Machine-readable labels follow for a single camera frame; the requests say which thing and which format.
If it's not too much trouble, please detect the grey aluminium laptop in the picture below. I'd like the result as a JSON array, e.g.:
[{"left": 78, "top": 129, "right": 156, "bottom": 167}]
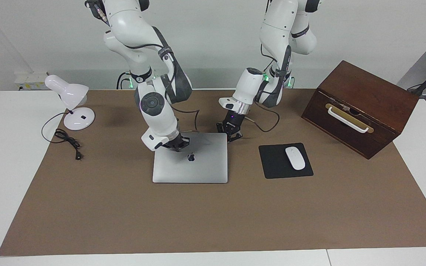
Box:
[{"left": 152, "top": 132, "right": 229, "bottom": 184}]

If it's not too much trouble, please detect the black mouse pad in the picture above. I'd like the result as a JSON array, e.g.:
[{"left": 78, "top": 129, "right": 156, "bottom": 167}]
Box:
[{"left": 258, "top": 143, "right": 314, "bottom": 179}]

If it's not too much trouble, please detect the white computer mouse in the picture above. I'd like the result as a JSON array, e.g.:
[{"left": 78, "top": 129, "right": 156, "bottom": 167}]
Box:
[{"left": 285, "top": 147, "right": 306, "bottom": 171}]

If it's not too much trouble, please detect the brown table mat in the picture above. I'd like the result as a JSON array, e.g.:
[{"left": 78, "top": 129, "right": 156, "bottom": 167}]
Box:
[{"left": 0, "top": 89, "right": 426, "bottom": 256}]

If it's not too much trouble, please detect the white desk lamp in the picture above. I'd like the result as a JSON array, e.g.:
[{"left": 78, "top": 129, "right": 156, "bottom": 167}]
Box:
[{"left": 45, "top": 75, "right": 96, "bottom": 131}]

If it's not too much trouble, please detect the dark wooden drawer box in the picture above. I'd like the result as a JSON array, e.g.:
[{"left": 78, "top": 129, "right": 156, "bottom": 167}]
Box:
[{"left": 301, "top": 60, "right": 420, "bottom": 160}]

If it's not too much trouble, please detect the white power strip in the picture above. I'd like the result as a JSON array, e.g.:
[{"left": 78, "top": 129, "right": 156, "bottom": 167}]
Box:
[{"left": 14, "top": 72, "right": 51, "bottom": 91}]

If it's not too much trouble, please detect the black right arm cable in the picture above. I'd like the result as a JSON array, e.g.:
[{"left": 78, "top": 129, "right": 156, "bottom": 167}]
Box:
[{"left": 122, "top": 44, "right": 200, "bottom": 134}]

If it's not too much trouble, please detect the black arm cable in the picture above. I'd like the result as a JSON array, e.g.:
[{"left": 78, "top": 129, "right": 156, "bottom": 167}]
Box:
[
  {"left": 122, "top": 44, "right": 200, "bottom": 134},
  {"left": 244, "top": 42, "right": 293, "bottom": 133}
]

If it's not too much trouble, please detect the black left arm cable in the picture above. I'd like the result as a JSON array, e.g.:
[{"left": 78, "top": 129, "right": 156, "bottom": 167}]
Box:
[{"left": 244, "top": 42, "right": 293, "bottom": 133}]

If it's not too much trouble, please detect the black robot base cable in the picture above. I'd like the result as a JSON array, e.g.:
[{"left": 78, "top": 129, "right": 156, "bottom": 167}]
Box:
[{"left": 116, "top": 71, "right": 132, "bottom": 89}]

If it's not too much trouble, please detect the black lamp power cable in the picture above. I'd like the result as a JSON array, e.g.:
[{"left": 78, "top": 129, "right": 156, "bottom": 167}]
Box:
[{"left": 41, "top": 112, "right": 83, "bottom": 161}]

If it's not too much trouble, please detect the white drawer handle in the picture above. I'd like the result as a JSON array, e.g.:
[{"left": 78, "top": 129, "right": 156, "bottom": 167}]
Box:
[{"left": 327, "top": 106, "right": 369, "bottom": 133}]

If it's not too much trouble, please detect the brass handle backing plate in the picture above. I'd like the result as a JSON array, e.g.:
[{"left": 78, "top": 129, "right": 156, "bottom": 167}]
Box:
[{"left": 325, "top": 103, "right": 374, "bottom": 134}]

